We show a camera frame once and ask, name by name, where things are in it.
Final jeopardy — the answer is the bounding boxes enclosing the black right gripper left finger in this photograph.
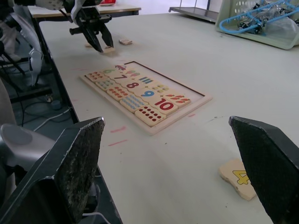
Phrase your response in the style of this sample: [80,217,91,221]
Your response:
[0,117,105,224]

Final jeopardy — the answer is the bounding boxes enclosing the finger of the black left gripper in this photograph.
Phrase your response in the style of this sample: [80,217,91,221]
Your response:
[100,24,114,49]
[81,26,104,53]

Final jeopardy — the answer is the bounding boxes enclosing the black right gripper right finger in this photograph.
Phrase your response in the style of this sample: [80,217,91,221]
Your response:
[228,115,299,224]

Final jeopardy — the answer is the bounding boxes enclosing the green number 6 tile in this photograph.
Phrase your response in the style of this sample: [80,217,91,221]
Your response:
[100,67,120,77]

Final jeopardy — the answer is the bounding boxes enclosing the yellow number 4 tile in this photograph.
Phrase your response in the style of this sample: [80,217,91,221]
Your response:
[218,158,257,201]

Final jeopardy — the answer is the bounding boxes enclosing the dark number 7 tile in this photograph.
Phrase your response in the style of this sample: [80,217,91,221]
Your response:
[111,72,131,83]

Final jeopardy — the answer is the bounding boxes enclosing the dark red number 8 tile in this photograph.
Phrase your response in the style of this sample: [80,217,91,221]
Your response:
[121,80,143,93]

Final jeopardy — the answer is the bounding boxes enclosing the blue number 9 tile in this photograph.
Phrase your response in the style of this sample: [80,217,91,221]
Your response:
[134,88,162,104]

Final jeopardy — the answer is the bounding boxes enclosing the red number 10 tile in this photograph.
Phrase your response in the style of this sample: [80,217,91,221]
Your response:
[149,97,182,116]

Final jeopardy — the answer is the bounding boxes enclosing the wooden number puzzle board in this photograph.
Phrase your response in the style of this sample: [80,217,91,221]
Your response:
[78,61,214,137]

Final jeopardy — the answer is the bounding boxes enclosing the wooden background table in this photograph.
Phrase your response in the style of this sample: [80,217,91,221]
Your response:
[27,4,142,20]

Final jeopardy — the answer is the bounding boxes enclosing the orange dots count tile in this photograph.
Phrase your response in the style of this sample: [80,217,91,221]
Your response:
[86,71,105,83]

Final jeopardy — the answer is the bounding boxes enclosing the light blue shapes count tile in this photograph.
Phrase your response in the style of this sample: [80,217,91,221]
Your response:
[95,78,117,91]

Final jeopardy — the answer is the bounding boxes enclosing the ice cream picture tile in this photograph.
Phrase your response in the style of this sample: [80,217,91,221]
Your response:
[125,69,141,79]

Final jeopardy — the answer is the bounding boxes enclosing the silver robot body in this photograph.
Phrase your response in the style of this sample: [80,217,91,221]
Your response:
[0,123,57,175]

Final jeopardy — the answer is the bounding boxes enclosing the red strawberries count tile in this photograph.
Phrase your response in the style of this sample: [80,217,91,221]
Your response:
[107,86,129,102]

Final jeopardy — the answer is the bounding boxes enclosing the blue stripes picture tile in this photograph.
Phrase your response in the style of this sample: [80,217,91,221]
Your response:
[136,76,155,86]

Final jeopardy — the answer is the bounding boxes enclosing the white grey chair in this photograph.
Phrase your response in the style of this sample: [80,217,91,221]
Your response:
[0,4,45,87]

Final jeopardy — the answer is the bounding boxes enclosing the blue fish count tile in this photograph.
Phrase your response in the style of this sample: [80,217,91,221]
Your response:
[119,94,148,114]

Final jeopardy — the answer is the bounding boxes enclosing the yellow green shapes picture tile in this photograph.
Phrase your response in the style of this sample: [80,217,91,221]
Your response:
[149,83,170,94]

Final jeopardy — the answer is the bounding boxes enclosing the dark red dots count tile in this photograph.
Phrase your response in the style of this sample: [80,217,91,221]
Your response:
[134,105,168,128]

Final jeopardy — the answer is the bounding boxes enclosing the grey metal shelf tray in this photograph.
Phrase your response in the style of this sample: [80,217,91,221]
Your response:
[169,7,219,23]

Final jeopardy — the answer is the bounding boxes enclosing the orange carrots picture tile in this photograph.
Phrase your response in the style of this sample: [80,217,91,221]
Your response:
[163,93,192,108]

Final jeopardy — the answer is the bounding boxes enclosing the light green plastic basket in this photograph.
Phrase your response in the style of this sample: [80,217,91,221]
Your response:
[214,0,299,50]

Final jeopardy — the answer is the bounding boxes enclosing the blue plastic clothes hanger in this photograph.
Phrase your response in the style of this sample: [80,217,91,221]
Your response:
[219,0,298,37]

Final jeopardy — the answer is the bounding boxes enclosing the clear plastic bag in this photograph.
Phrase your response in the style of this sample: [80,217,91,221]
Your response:
[263,16,299,41]

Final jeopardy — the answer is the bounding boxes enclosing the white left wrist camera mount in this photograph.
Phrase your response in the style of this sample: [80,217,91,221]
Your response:
[70,0,86,23]

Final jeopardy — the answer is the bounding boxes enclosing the white floor cable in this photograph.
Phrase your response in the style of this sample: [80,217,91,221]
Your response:
[33,106,71,132]

